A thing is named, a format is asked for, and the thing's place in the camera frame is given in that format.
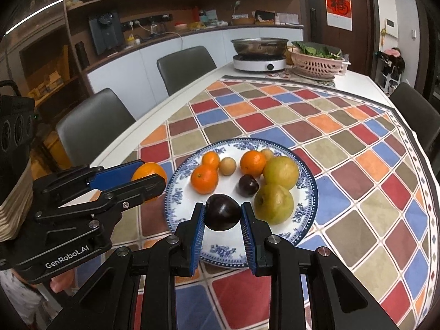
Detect green leafy vegetables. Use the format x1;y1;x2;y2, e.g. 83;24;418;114
292;40;344;59

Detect black countertop appliance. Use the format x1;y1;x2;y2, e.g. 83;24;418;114
89;11;125;56

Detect brown wooden door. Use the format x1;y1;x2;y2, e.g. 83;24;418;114
302;0;379;76

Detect blue patterned white plate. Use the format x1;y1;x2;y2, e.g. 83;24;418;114
164;138;318;269

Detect colourful checkered tablecloth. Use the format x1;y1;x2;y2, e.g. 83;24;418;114
74;76;432;330

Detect pink and black bags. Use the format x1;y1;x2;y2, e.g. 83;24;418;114
375;47;406;76

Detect white patterned clothing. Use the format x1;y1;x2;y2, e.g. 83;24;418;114
0;269;52;327

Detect smooth oval orange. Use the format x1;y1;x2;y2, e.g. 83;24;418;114
240;150;268;178

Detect grey dining chair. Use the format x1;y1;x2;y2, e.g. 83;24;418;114
157;46;218;96
56;88;135;169
389;82;435;152

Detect large green pear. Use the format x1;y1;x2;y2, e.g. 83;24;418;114
254;184;295;225
263;156;299;190

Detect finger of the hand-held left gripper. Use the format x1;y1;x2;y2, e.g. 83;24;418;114
32;159;147;200
34;174;168;223

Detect small orange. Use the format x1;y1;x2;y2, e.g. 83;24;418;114
201;152;221;171

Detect white sideboard cabinet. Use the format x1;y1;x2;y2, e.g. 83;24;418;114
86;24;305;121

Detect person's left hand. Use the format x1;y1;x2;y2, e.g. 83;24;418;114
50;274;75;295

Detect steel pot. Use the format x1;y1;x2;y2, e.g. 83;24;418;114
230;38;289;58

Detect black thermos bottle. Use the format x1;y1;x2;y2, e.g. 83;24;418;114
75;41;89;70

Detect large dimpled orange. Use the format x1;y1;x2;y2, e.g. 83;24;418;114
131;162;168;203

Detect pink plastic basket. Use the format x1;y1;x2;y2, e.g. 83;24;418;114
288;46;345;78

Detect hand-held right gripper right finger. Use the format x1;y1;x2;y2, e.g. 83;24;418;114
241;202;380;330

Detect medium orange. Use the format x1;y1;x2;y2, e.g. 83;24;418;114
191;164;220;195

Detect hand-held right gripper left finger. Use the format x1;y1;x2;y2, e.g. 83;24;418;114
51;202;207;330

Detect dark purple plum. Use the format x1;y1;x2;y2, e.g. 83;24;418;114
238;175;259;198
205;194;241;232

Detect white induction cooker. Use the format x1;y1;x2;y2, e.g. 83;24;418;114
233;54;287;73

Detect red and white wall poster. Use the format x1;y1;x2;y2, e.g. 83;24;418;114
322;0;354;30

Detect person's left forearm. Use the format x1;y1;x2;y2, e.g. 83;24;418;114
0;165;34;242

